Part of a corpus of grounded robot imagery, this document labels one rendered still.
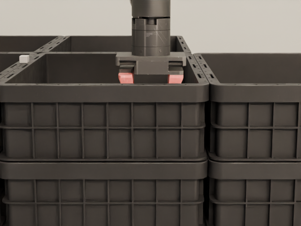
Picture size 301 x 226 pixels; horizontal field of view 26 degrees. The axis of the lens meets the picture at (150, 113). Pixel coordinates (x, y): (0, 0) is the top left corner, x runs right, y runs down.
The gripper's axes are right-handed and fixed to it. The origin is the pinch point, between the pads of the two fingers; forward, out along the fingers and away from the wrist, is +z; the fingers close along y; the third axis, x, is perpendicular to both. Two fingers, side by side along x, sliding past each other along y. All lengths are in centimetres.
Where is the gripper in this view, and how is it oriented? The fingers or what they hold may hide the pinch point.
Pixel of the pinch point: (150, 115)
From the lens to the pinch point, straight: 98.5
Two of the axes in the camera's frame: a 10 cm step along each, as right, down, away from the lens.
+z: 0.0, 9.8, 1.9
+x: 0.0, 1.9, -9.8
